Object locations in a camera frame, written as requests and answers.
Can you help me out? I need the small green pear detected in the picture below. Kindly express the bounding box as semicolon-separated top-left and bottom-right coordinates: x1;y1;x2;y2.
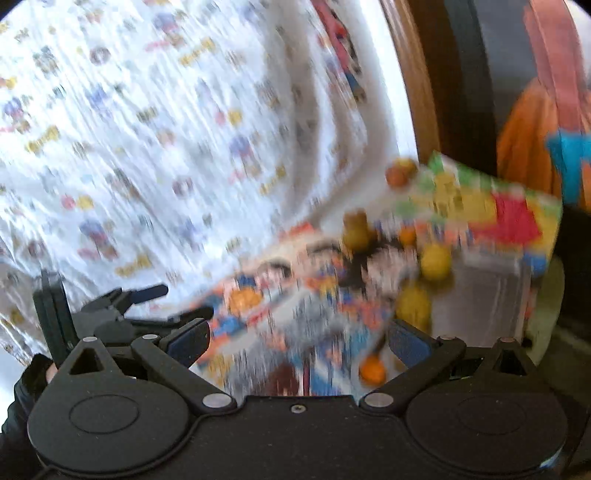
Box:
342;227;370;252

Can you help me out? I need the red yellow apple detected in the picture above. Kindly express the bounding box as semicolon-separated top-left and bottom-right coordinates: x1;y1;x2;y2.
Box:
385;158;419;190

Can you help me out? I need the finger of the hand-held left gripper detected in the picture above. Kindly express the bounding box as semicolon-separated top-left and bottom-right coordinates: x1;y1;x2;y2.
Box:
167;305;215;325
111;284;170;308

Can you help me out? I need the brown wooden door frame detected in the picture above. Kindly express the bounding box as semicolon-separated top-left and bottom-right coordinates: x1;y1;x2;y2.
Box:
381;0;446;172

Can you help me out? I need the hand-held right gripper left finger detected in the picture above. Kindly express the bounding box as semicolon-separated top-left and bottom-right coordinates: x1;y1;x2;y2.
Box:
58;318;237;414

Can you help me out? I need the metal tray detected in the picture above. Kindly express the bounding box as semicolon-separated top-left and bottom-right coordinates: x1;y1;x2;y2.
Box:
429;258;536;348

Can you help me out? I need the orange dress girl wall poster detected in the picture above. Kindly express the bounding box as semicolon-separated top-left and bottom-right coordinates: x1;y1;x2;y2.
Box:
496;0;591;208

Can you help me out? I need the yellow bear poster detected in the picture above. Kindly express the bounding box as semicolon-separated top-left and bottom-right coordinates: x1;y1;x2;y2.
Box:
374;152;565;278

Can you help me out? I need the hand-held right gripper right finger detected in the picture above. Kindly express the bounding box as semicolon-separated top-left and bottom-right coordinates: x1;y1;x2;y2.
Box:
359;319;539;414

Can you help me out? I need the yellow lemon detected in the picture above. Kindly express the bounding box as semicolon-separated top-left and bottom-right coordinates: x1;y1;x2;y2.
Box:
420;244;453;281

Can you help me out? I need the grey monster drawing poster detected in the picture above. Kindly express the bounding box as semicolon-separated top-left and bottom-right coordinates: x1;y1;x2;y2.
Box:
194;295;402;398

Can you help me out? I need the person's left hand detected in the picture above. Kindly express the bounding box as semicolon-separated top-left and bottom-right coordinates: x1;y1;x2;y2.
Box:
0;353;58;446

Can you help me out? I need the cartoon boys poster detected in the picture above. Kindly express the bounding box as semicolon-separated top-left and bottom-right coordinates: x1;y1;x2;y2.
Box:
203;222;375;335

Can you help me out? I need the large green pear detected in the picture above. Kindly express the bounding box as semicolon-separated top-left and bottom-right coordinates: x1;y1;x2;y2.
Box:
396;286;433;334

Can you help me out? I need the white cartoon printed blanket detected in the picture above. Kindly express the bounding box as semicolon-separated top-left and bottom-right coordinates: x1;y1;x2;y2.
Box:
0;0;391;370

